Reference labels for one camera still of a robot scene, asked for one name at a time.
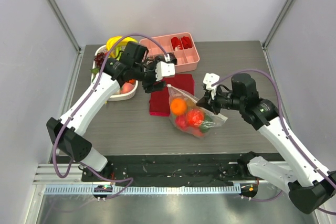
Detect pink peach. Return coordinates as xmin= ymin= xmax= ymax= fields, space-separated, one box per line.
xmin=120 ymin=83 xmax=134 ymax=94

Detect clear polka dot zip bag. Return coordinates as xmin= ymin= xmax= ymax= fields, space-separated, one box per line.
xmin=167 ymin=84 xmax=228 ymax=138

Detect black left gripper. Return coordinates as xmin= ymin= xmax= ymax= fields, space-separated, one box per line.
xmin=133 ymin=59 xmax=166 ymax=93

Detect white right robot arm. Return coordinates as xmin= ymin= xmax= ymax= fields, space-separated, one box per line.
xmin=197 ymin=71 xmax=335 ymax=214

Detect orange persimmon tomato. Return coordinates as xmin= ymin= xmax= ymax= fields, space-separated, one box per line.
xmin=186 ymin=109 xmax=205 ymax=127

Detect red folded cloth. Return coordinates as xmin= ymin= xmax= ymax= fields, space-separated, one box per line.
xmin=149 ymin=73 xmax=195 ymax=117

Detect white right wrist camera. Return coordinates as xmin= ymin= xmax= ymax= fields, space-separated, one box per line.
xmin=203 ymin=73 xmax=220 ymax=99

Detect dark red grape bunch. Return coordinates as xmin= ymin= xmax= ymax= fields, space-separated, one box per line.
xmin=94 ymin=52 xmax=108 ymax=68

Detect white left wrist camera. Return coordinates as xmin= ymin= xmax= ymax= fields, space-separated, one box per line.
xmin=155 ymin=61 xmax=175 ymax=81

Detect orange fruit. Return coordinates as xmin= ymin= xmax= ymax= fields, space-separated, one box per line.
xmin=170 ymin=98 xmax=187 ymax=116

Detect yellow banana bunch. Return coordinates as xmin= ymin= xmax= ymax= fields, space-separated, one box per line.
xmin=106 ymin=36 xmax=138 ymax=50

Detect pink divided organizer tray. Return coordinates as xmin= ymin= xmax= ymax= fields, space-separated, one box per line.
xmin=153 ymin=32 xmax=200 ymax=73

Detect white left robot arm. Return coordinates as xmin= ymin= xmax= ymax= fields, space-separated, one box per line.
xmin=46 ymin=41 xmax=175 ymax=182

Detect red rolled socks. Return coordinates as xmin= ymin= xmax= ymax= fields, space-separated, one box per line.
xmin=171 ymin=36 xmax=193 ymax=51

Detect white slotted cable duct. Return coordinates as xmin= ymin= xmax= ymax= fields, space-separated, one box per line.
xmin=44 ymin=184 xmax=241 ymax=195

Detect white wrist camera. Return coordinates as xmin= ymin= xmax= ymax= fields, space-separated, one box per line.
xmin=155 ymin=61 xmax=175 ymax=81
xmin=203 ymin=73 xmax=220 ymax=99

